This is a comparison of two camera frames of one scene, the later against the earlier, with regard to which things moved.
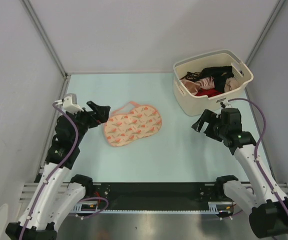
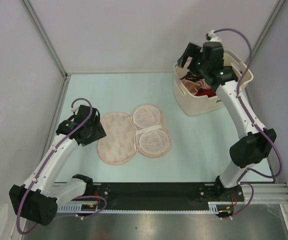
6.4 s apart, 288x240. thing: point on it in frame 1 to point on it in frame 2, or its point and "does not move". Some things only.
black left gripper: [100, 114] to [99, 132]
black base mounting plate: [152, 195] does not move
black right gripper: [207, 116] to [192, 51]
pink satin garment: [194, 87] does not move
